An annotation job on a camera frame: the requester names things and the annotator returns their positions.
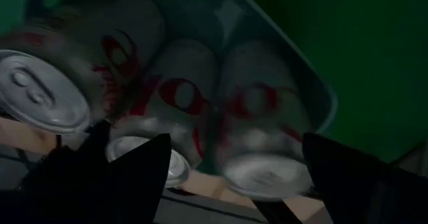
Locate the silver Diet Coke can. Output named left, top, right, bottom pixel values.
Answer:
left=215, top=39, right=314, bottom=202
left=106, top=39, right=220, bottom=189
left=0, top=0, right=167, bottom=135

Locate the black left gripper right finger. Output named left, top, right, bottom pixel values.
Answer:
left=302, top=132, right=428, bottom=224

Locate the teal plastic bin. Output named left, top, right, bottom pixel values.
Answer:
left=25, top=0, right=338, bottom=177

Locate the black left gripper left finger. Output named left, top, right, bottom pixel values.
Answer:
left=19, top=120, right=173, bottom=224

